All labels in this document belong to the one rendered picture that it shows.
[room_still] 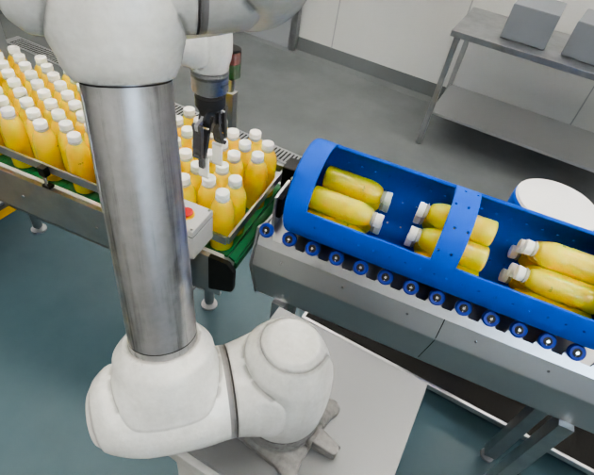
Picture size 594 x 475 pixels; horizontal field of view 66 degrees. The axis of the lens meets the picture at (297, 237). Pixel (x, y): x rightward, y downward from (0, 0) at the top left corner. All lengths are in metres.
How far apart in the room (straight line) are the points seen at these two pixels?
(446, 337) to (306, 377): 0.73
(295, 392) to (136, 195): 0.38
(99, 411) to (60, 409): 1.44
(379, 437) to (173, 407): 0.45
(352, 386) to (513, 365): 0.56
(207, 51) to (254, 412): 0.74
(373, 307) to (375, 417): 0.45
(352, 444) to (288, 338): 0.32
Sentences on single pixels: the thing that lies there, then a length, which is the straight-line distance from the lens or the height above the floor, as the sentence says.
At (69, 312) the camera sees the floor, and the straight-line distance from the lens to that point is 2.46.
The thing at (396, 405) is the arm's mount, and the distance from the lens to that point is 1.04.
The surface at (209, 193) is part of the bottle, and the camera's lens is 1.32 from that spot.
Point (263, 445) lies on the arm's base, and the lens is 0.91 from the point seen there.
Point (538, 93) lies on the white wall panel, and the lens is 4.57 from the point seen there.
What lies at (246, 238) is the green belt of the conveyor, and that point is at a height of 0.90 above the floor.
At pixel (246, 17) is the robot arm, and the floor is 1.73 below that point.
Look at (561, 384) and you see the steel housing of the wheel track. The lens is 1.48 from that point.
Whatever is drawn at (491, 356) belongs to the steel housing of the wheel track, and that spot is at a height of 0.86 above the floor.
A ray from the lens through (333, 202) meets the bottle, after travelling 1.24.
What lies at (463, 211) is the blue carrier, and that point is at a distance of 1.20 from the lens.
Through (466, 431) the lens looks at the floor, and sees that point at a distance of 2.31.
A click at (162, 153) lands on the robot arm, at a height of 1.59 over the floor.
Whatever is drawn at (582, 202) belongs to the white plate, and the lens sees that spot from 1.85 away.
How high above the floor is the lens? 1.90
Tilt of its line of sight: 44 degrees down
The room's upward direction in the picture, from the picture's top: 10 degrees clockwise
